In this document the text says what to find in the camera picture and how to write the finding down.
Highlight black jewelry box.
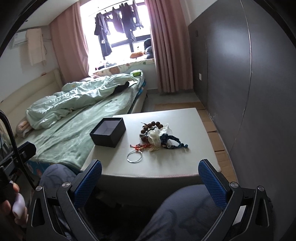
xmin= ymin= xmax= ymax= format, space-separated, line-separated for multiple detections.
xmin=90 ymin=118 xmax=126 ymax=148

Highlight person left hand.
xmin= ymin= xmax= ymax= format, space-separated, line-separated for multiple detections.
xmin=1 ymin=181 xmax=28 ymax=240

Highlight patterned windowsill cushion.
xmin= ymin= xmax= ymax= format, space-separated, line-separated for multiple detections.
xmin=92 ymin=58 xmax=154 ymax=77

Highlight person left leg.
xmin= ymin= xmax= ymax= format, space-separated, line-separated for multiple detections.
xmin=38 ymin=163 xmax=79 ymax=232

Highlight pink right curtain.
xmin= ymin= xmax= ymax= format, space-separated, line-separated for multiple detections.
xmin=145 ymin=1 xmax=193 ymax=93

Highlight brown bead bracelet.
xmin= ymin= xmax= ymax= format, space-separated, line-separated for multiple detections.
xmin=140 ymin=121 xmax=165 ymax=143

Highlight cream bed headboard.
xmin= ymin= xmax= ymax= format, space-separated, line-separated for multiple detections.
xmin=1 ymin=69 xmax=63 ymax=133

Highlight red string bracelet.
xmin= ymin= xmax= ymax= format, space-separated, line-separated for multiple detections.
xmin=129 ymin=143 xmax=152 ymax=153

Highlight pink left curtain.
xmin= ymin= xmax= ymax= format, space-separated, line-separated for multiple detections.
xmin=49 ymin=2 xmax=89 ymax=83

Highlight cardboard floor sheets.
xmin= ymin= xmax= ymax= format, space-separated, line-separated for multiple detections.
xmin=154 ymin=101 xmax=237 ymax=182

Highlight light green duvet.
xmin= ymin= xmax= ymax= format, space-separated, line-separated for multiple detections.
xmin=26 ymin=73 xmax=141 ymax=130

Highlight white low table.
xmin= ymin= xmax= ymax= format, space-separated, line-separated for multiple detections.
xmin=81 ymin=108 xmax=221 ymax=178

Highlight green tissue pack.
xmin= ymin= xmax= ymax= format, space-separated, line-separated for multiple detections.
xmin=130 ymin=70 xmax=142 ymax=77

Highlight orange plush toy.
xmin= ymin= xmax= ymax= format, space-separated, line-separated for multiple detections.
xmin=130 ymin=51 xmax=144 ymax=59

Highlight pink curtain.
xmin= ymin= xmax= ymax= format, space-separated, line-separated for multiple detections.
xmin=145 ymin=1 xmax=193 ymax=93
xmin=49 ymin=2 xmax=89 ymax=83

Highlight bed with green sheet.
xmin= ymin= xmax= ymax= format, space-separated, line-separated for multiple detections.
xmin=16 ymin=71 xmax=145 ymax=170

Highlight black item on bed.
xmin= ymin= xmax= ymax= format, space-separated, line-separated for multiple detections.
xmin=113 ymin=81 xmax=130 ymax=94

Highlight dark hanging clothes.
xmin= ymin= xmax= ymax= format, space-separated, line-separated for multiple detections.
xmin=94 ymin=1 xmax=144 ymax=59

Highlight white air conditioner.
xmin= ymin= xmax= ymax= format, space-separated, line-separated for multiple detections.
xmin=11 ymin=30 xmax=27 ymax=48

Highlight beige cloth cover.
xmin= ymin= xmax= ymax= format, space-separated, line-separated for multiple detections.
xmin=26 ymin=28 xmax=46 ymax=66

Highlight dark grey wardrobe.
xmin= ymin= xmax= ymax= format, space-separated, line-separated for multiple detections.
xmin=188 ymin=0 xmax=296 ymax=232

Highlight silver bangle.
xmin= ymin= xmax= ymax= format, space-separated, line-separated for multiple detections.
xmin=126 ymin=150 xmax=142 ymax=164

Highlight dark blue cushion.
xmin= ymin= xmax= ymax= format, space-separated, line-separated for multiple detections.
xmin=144 ymin=38 xmax=154 ymax=59

